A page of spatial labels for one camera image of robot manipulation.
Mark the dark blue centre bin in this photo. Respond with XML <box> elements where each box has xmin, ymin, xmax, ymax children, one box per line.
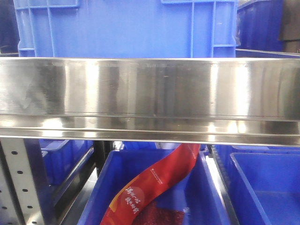
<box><xmin>78</xmin><ymin>149</ymin><xmax>230</xmax><ymax>225</ymax></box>

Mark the dark blue bin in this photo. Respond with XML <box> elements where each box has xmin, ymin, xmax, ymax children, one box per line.
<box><xmin>78</xmin><ymin>149</ymin><xmax>230</xmax><ymax>225</ymax></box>
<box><xmin>213</xmin><ymin>145</ymin><xmax>300</xmax><ymax>225</ymax></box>
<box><xmin>39</xmin><ymin>139</ymin><xmax>93</xmax><ymax>185</ymax></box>
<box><xmin>237</xmin><ymin>0</ymin><xmax>284</xmax><ymax>52</ymax></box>

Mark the dark blue left bin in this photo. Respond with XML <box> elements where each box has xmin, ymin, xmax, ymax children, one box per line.
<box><xmin>39</xmin><ymin>139</ymin><xmax>93</xmax><ymax>185</ymax></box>

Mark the dark blue upper right bin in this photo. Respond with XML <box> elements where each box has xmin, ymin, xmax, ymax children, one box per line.
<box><xmin>237</xmin><ymin>0</ymin><xmax>284</xmax><ymax>52</ymax></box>

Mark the red printed snack bag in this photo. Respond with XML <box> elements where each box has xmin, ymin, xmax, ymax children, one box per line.
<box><xmin>100</xmin><ymin>143</ymin><xmax>201</xmax><ymax>225</ymax></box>

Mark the large light blue crate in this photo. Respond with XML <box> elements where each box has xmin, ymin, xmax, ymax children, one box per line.
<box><xmin>14</xmin><ymin>0</ymin><xmax>238</xmax><ymax>58</ymax></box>

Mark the stainless steel shelf rail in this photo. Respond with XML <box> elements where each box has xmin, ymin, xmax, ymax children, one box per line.
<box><xmin>0</xmin><ymin>57</ymin><xmax>300</xmax><ymax>146</ymax></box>

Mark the perforated grey shelf post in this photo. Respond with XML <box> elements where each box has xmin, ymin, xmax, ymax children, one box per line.
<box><xmin>0</xmin><ymin>138</ymin><xmax>57</xmax><ymax>225</ymax></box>

